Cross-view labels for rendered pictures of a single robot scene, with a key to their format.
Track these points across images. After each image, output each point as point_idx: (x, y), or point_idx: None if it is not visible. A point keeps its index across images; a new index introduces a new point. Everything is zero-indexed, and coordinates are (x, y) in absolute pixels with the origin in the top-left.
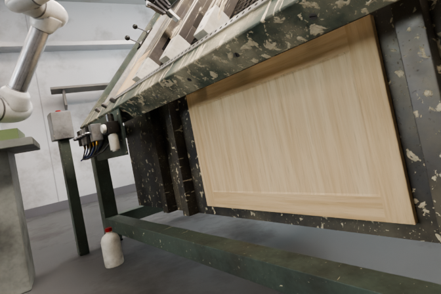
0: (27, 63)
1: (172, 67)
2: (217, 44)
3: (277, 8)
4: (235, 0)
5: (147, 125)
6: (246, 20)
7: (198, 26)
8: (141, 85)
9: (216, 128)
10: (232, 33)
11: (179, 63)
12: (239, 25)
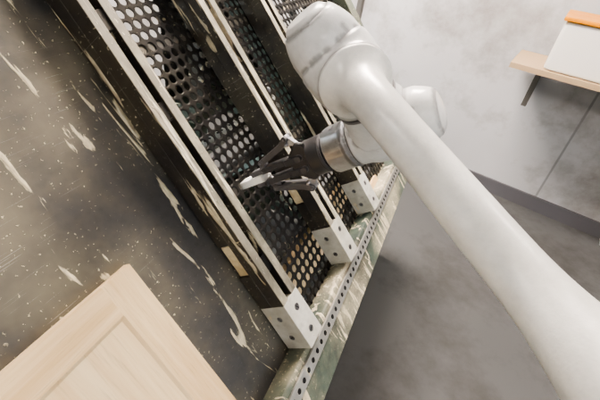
0: None
1: (371, 251)
2: (394, 209)
3: (404, 180)
4: None
5: None
6: (395, 188)
7: (369, 198)
8: (340, 320)
9: None
10: (395, 198)
11: (375, 242)
12: (395, 192)
